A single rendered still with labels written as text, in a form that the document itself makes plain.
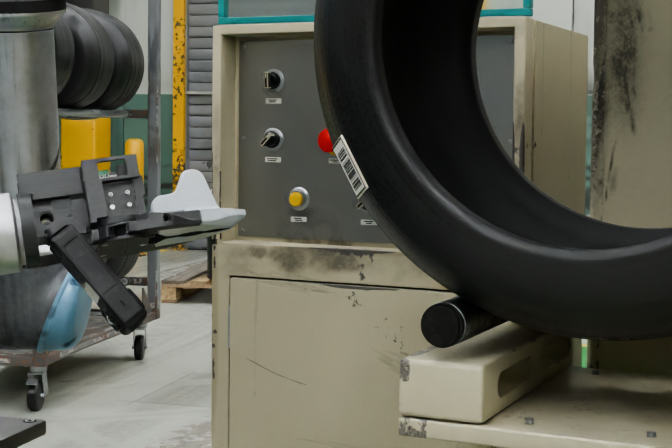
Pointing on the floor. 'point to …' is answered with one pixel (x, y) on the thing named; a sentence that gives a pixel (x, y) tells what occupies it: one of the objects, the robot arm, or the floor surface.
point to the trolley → (82, 42)
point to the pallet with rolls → (182, 286)
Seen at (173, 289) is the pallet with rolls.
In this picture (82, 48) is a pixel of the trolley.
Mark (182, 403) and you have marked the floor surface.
